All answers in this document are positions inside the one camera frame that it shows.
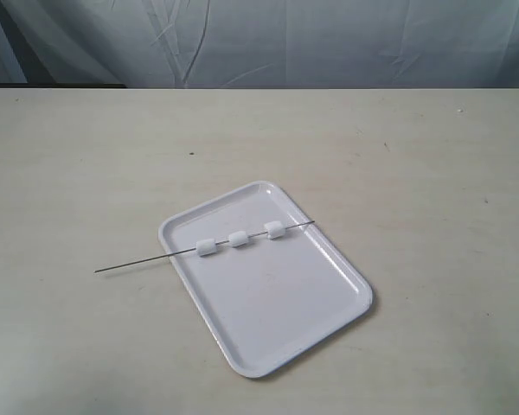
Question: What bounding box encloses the white marshmallow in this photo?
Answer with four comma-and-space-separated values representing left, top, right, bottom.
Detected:
264, 220, 286, 239
195, 239, 217, 257
228, 231, 250, 248

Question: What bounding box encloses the thin metal skewer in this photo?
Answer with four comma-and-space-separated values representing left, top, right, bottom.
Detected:
93, 220, 315, 274

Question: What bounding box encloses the white rectangular plastic tray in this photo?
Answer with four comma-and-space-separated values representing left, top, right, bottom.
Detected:
158, 181, 373, 378

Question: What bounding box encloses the white wrinkled backdrop curtain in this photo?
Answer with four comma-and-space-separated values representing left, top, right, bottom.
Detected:
0, 0, 519, 89

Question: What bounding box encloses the dark ledge behind table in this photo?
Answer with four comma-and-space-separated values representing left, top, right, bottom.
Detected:
0, 83, 127, 89

